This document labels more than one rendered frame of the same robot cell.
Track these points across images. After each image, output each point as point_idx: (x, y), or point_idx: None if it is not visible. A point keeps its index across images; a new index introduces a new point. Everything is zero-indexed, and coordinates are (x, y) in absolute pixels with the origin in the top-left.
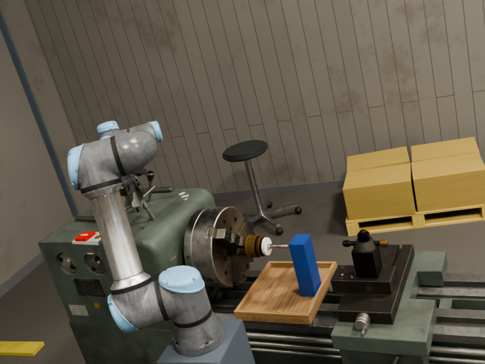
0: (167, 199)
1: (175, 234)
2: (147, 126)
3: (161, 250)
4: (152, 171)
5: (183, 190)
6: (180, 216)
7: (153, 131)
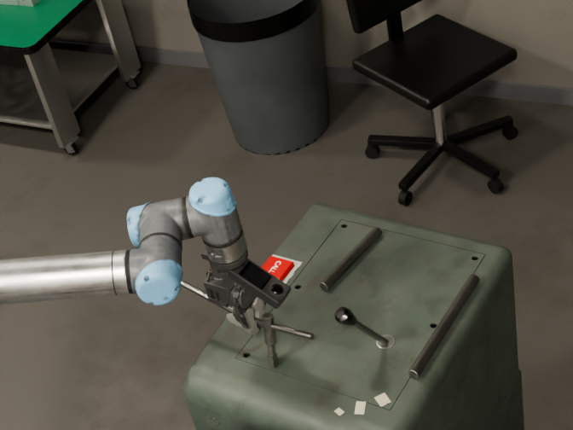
0: (366, 375)
1: (236, 418)
2: (125, 266)
3: (192, 403)
4: (344, 316)
5: (402, 400)
6: (274, 412)
7: (99, 283)
